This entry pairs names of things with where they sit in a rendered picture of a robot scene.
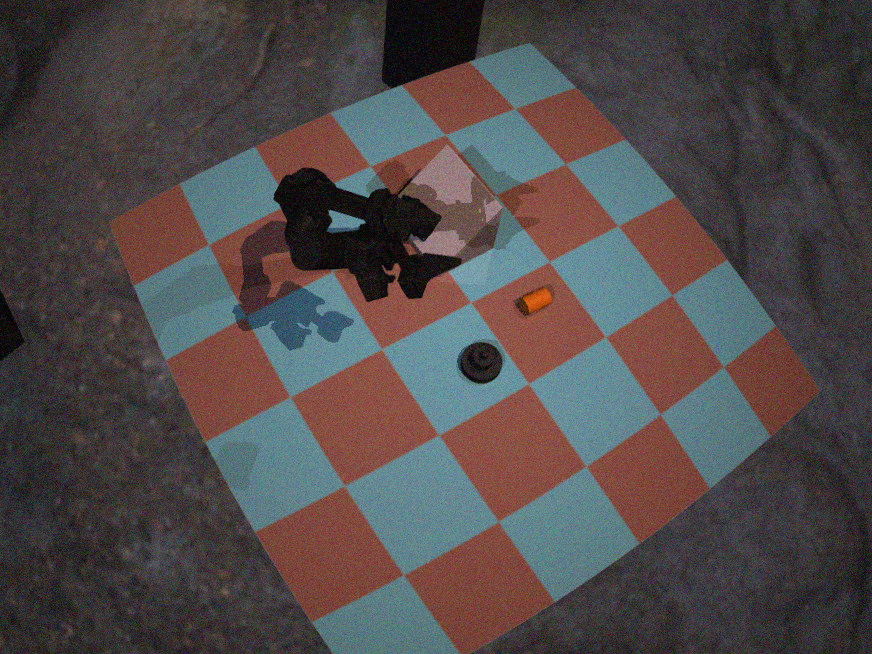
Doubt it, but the orange knob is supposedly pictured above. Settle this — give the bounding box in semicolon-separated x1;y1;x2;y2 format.
519;287;552;315

